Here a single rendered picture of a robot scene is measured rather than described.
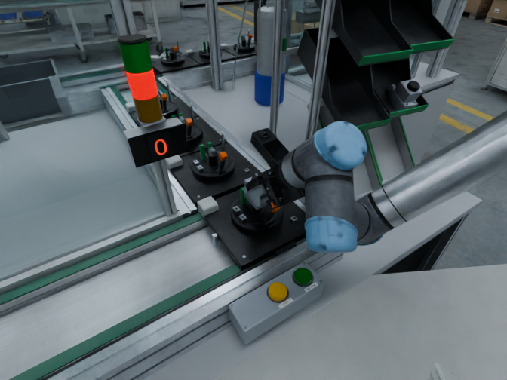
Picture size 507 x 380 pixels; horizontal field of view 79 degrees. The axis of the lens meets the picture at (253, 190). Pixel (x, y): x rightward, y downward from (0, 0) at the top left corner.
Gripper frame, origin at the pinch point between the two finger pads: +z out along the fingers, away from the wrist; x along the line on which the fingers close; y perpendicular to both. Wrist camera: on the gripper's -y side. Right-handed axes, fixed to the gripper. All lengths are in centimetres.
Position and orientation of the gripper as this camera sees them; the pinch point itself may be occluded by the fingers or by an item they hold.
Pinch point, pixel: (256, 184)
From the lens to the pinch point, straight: 77.0
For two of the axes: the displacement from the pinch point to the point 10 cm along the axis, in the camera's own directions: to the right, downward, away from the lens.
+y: 4.0, 9.1, -0.6
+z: -3.5, 2.2, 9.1
